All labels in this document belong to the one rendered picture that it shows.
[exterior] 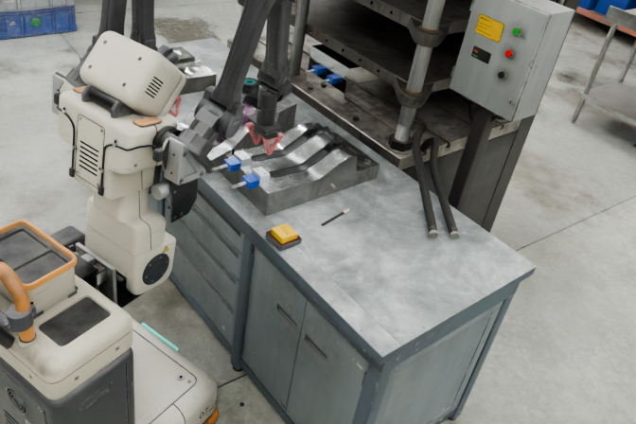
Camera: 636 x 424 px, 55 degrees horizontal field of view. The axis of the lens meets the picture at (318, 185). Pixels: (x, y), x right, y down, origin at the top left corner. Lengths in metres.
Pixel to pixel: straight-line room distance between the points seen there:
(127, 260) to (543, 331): 2.03
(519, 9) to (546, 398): 1.58
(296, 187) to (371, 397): 0.69
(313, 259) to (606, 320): 1.91
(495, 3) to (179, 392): 1.68
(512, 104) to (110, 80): 1.37
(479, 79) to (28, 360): 1.70
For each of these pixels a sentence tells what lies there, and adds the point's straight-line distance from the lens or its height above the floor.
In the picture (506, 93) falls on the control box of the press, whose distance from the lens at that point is 2.29.
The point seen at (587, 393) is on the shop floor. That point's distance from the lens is 2.98.
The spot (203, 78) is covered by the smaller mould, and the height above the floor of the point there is 0.86.
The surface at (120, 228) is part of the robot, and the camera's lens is 1.79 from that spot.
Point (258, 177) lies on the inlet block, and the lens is 1.97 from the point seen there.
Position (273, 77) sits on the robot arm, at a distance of 1.76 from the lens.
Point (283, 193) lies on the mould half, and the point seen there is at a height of 0.87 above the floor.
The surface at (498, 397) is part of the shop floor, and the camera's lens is 2.77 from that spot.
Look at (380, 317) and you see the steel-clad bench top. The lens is 1.72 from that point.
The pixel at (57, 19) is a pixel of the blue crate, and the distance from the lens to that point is 5.38.
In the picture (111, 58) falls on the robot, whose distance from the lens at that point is 1.61.
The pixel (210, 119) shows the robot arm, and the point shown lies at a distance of 1.55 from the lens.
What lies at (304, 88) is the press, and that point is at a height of 0.79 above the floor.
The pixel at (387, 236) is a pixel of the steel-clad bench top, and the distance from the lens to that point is 2.00.
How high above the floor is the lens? 1.99
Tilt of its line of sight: 33 degrees down
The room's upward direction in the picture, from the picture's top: 10 degrees clockwise
